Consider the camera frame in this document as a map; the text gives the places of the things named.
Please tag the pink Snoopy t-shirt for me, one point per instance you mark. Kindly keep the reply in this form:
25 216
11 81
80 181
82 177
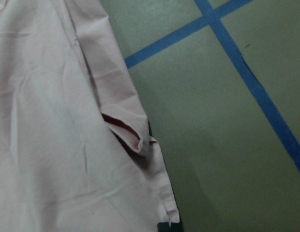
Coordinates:
76 154

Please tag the long horizontal blue tape line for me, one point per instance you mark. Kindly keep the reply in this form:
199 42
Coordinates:
179 33

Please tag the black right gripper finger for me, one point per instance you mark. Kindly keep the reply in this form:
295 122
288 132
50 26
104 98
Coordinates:
166 227

